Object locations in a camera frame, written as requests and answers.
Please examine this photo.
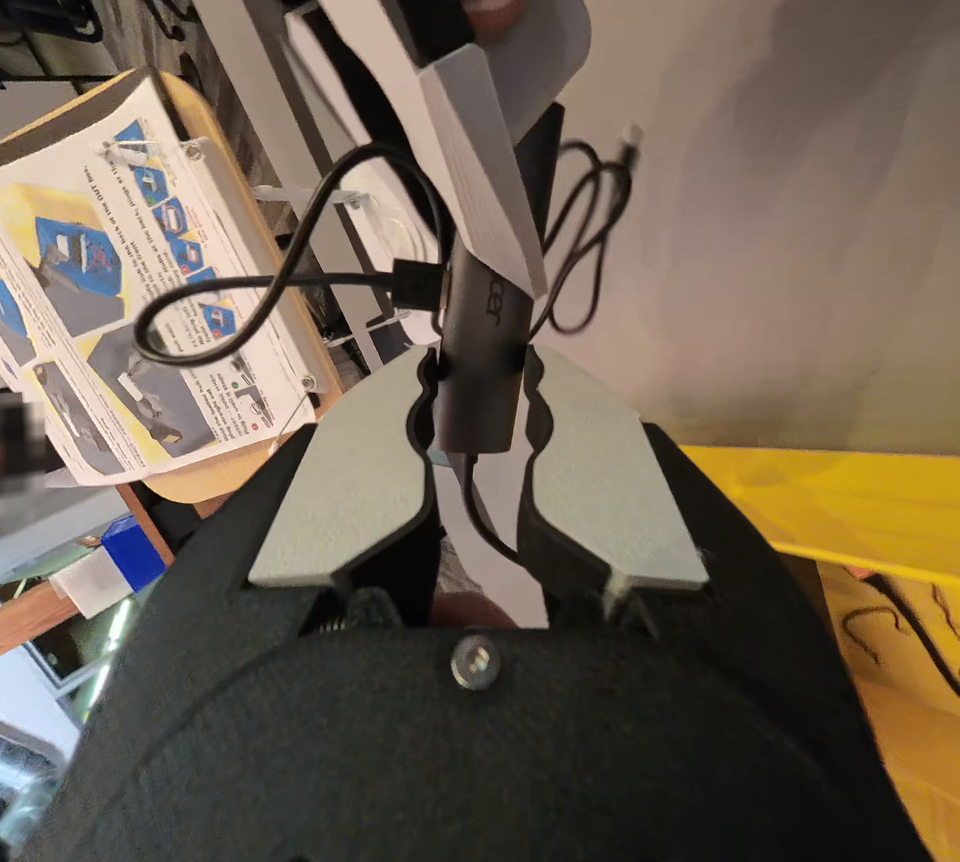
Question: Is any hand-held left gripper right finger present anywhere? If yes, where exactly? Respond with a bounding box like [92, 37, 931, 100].
[517, 343, 711, 626]

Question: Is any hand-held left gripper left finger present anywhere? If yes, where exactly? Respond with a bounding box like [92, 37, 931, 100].
[247, 348, 442, 628]

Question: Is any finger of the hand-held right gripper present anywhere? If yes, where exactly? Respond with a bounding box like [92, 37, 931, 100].
[283, 0, 550, 299]

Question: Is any black usb cable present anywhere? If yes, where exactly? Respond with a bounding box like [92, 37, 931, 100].
[133, 123, 645, 368]

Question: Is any grey usb hub with cable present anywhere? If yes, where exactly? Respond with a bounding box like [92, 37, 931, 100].
[431, 103, 565, 564]

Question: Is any yellow plastic bin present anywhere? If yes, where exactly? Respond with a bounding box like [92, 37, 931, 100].
[678, 445, 960, 862]

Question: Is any blue white small box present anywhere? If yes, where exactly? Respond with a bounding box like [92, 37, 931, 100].
[48, 515, 168, 619]

